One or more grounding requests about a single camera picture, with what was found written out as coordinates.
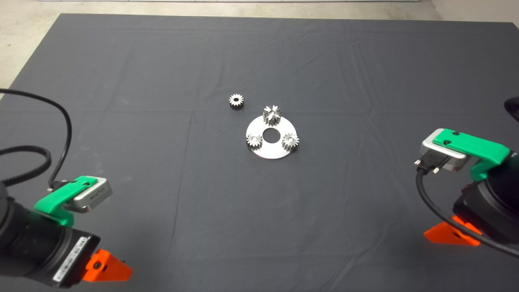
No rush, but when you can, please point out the thin black left camera cable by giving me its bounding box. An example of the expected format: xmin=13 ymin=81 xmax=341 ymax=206
xmin=0 ymin=88 xmax=73 ymax=189

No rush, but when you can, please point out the silver right camera box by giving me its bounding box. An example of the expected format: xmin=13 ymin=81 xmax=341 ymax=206
xmin=420 ymin=136 xmax=467 ymax=172

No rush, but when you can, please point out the large steel gear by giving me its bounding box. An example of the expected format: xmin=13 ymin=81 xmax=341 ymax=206
xmin=263 ymin=105 xmax=281 ymax=126

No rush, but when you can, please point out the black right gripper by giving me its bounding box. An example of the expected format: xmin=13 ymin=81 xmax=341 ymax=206
xmin=424 ymin=182 xmax=519 ymax=247

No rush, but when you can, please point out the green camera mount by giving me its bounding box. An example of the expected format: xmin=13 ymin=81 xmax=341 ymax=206
xmin=34 ymin=176 xmax=98 ymax=228
xmin=432 ymin=129 xmax=510 ymax=182

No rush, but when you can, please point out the round metal plate with pins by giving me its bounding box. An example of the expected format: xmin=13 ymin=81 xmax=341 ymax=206
xmin=246 ymin=115 xmax=298 ymax=160

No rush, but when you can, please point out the black braided left arm hose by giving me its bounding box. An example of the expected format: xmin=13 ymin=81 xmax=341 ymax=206
xmin=0 ymin=146 xmax=52 ymax=187

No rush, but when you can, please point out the green right camera mount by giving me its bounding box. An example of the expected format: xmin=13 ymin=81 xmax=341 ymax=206
xmin=432 ymin=129 xmax=510 ymax=182

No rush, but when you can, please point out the silver left camera box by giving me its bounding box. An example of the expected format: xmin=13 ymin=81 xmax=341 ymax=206
xmin=65 ymin=178 xmax=113 ymax=214

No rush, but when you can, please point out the green left camera mount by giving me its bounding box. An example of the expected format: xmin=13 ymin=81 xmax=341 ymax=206
xmin=34 ymin=176 xmax=98 ymax=228

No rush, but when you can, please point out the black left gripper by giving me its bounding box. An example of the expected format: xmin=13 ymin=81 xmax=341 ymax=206
xmin=30 ymin=227 xmax=133 ymax=289

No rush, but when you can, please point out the silver camera box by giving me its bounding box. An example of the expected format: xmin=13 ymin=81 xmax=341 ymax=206
xmin=420 ymin=136 xmax=467 ymax=172
xmin=65 ymin=178 xmax=113 ymax=214

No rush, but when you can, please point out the dark grey table cloth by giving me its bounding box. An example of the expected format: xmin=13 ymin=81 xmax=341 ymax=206
xmin=0 ymin=13 xmax=519 ymax=292

